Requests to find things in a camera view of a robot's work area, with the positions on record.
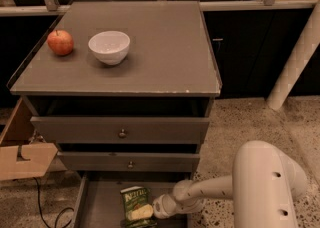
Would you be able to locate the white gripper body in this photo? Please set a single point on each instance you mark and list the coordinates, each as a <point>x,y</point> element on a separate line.
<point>162,206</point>

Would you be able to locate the grey drawer cabinet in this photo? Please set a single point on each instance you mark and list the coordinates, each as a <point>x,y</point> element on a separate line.
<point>130,105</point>

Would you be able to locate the grey middle drawer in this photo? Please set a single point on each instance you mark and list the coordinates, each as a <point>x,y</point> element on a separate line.
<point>132,162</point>

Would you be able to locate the grey bottom drawer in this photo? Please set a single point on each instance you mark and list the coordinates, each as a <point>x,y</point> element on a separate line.
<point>99,203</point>

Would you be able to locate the brown cardboard box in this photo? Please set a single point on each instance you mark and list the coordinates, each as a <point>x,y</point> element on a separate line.
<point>19,158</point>

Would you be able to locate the grey top drawer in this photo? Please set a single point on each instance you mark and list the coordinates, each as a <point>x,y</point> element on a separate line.
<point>125,130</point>

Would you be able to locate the green jalapeno chip bag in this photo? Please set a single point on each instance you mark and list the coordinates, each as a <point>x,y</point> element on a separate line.
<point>133,198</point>

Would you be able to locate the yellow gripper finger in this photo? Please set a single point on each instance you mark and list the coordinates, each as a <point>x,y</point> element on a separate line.
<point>143,212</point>

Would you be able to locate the red apple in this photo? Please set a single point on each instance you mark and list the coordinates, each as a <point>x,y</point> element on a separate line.
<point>60,42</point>

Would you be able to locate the white ceramic bowl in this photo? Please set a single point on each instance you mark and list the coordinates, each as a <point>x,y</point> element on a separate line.
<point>110,47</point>

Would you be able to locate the grey drawer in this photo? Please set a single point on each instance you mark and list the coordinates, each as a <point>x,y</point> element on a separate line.
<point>125,130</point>
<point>99,203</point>
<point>132,162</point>

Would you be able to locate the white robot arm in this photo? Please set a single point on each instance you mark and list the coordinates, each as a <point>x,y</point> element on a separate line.
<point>262,184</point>

